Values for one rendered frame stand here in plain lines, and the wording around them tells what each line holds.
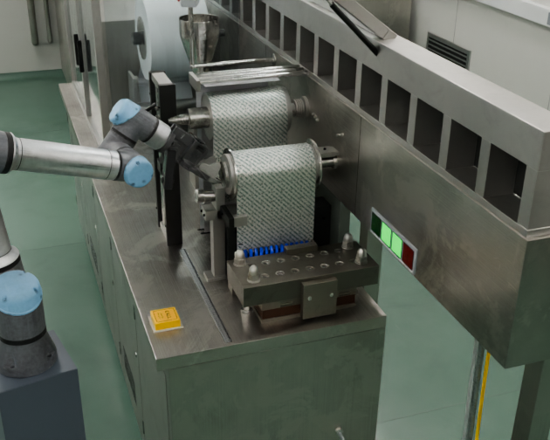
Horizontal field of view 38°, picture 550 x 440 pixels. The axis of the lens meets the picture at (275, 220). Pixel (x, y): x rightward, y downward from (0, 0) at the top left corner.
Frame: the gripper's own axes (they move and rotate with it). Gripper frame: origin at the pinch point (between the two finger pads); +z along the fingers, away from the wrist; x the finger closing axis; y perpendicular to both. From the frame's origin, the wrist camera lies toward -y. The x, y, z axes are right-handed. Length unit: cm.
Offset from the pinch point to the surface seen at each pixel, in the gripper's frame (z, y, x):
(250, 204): 9.9, 1.1, -6.7
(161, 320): 3.4, -37.0, -19.0
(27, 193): 43, -126, 287
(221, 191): 3.9, -1.6, 0.6
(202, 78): -11.0, 19.4, 26.9
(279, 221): 21.0, 1.8, -6.8
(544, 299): 29, 33, -90
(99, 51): -22, 0, 96
